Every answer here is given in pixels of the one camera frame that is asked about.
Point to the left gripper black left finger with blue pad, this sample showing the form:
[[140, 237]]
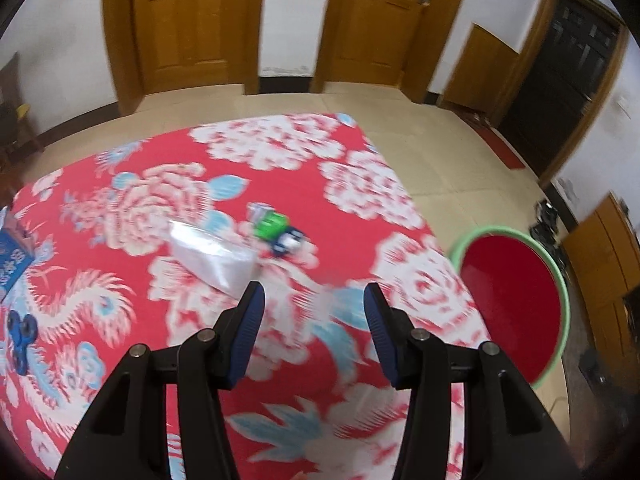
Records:
[[123, 433]]

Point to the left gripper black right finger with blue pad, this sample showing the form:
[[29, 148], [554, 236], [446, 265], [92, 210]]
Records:
[[507, 432]]

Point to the red basin green rim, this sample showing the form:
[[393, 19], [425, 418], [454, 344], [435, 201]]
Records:
[[521, 295]]

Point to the blue fidget spinner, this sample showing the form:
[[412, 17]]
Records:
[[23, 331]]

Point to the red floral tablecloth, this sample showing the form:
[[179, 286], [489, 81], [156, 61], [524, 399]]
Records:
[[314, 399]]

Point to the wooden sideboard cabinet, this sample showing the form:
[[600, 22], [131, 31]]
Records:
[[603, 253]]

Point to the clear plastic bag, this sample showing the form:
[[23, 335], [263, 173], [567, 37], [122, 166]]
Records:
[[226, 266]]

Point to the black shoes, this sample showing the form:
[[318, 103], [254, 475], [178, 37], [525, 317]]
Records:
[[545, 231]]

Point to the blue white milk carton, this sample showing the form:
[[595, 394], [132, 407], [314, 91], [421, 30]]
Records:
[[17, 251]]

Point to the green toy car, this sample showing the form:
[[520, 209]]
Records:
[[274, 228]]

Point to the red doormat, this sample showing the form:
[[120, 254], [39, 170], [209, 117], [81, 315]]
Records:
[[494, 142]]

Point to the wooden chair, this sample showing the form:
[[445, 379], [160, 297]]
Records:
[[18, 136]]

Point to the small wooden cabinet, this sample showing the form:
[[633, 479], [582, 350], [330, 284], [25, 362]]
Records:
[[481, 72]]

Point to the dark entrance door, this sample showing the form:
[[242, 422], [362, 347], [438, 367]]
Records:
[[558, 84]]

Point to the left wooden door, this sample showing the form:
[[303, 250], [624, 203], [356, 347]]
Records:
[[155, 46]]

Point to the wooden door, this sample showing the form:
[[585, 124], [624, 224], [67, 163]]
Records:
[[155, 46], [395, 43]]

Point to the right wooden door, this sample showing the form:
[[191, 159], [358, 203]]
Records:
[[395, 43]]

